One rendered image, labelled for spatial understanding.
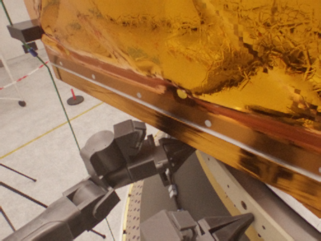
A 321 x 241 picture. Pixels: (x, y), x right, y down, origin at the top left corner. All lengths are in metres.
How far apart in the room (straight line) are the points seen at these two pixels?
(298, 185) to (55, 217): 0.37
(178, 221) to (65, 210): 0.23
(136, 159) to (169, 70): 0.23
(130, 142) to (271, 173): 0.23
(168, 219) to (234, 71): 0.18
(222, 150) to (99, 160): 0.22
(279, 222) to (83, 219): 0.31
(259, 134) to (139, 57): 0.19
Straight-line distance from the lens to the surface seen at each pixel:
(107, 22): 0.36
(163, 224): 0.30
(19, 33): 0.66
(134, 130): 0.43
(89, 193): 0.48
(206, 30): 0.25
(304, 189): 0.36
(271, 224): 0.39
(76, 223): 0.46
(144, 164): 0.46
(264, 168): 0.37
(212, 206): 0.55
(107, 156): 0.44
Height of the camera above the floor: 2.03
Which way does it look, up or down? 35 degrees down
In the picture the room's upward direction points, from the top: 6 degrees counter-clockwise
